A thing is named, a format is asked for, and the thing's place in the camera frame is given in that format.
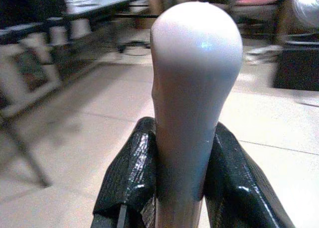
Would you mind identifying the white broom handle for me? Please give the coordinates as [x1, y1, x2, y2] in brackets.
[150, 0, 244, 228]

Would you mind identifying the long grey folding table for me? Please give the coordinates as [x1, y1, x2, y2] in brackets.
[0, 0, 172, 43]

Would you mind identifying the black box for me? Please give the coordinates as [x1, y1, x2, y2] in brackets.
[272, 33, 319, 92]

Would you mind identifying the black office chair base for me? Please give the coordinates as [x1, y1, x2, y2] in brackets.
[117, 38, 153, 55]

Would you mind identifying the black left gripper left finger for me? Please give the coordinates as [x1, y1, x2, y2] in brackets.
[90, 116, 160, 228]

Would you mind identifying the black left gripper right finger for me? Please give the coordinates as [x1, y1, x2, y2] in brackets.
[203, 123, 296, 228]

